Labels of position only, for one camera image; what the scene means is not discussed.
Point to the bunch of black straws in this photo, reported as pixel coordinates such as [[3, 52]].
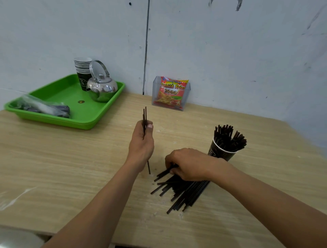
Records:
[[227, 139]]

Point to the person's left forearm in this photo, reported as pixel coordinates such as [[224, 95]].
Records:
[[102, 209]]

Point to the single black drinking straw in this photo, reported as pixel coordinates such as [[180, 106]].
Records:
[[146, 115], [143, 116], [162, 174]]

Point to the clear acrylic holder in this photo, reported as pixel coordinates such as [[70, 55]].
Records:
[[187, 96]]

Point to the stack of paper cups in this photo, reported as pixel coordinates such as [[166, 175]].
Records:
[[82, 78]]

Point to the person's left thumb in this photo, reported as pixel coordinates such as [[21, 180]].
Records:
[[150, 130]]

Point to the person's right fingers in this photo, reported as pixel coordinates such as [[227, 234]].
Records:
[[170, 161]]

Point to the person's right hand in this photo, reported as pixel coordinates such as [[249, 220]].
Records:
[[191, 163]]

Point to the person's right forearm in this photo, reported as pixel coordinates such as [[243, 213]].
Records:
[[268, 204]]

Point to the person's left hand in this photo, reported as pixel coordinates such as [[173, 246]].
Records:
[[140, 149]]

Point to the steel kettle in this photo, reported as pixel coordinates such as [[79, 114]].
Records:
[[102, 88]]

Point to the green plastic tray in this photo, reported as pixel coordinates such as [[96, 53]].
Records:
[[69, 95]]

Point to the clear plastic bag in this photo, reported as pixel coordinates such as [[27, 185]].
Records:
[[43, 107]]

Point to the pile of black straws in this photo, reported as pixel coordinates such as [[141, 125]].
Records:
[[189, 191]]

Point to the red yellow snack packet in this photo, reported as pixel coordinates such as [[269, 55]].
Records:
[[170, 93]]

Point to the black paper cup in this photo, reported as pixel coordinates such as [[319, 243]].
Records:
[[219, 153]]

